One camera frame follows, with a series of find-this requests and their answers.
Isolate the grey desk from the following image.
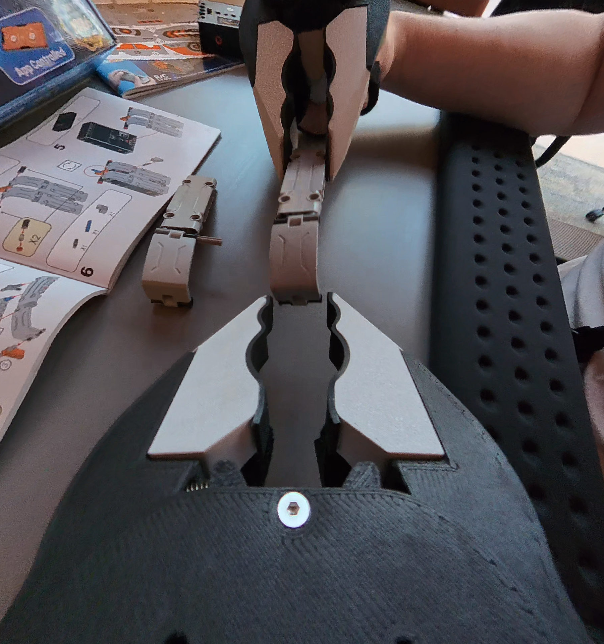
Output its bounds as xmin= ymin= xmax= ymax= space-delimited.
xmin=0 ymin=65 xmax=443 ymax=644

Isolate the person's right hand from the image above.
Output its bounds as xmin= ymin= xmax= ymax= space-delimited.
xmin=298 ymin=100 xmax=332 ymax=137

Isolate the grey curved toy panel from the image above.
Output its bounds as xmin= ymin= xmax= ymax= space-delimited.
xmin=269 ymin=212 xmax=324 ymax=308

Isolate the black toy battery box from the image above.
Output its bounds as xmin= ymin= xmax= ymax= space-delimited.
xmin=197 ymin=0 xmax=248 ymax=58

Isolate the blue robot kit box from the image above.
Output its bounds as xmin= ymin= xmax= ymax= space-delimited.
xmin=0 ymin=0 xmax=118 ymax=141

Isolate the open instruction booklet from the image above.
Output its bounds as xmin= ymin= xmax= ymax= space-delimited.
xmin=0 ymin=87 xmax=222 ymax=479

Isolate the grey toy panel with holes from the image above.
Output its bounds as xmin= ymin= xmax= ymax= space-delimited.
xmin=276 ymin=121 xmax=329 ymax=218

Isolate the person's right forearm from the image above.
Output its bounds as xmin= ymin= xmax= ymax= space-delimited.
xmin=377 ymin=6 xmax=604 ymax=138

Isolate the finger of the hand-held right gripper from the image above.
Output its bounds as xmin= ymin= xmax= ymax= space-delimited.
xmin=255 ymin=21 xmax=297 ymax=182
xmin=324 ymin=6 xmax=373 ymax=182

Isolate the person's white shirt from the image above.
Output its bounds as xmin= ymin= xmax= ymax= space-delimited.
xmin=557 ymin=221 xmax=604 ymax=559

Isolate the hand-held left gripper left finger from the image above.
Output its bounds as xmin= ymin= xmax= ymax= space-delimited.
xmin=147 ymin=295 xmax=275 ymax=486

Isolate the black neck strap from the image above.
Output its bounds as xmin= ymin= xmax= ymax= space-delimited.
xmin=571 ymin=322 xmax=604 ymax=364

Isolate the grey joined toy panel assembly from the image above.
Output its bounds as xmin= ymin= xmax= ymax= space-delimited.
xmin=141 ymin=175 xmax=223 ymax=310

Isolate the black perforated chair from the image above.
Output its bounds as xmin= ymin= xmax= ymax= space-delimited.
xmin=429 ymin=113 xmax=604 ymax=644

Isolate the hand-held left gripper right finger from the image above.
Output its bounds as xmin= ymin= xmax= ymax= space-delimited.
xmin=315 ymin=292 xmax=446 ymax=486

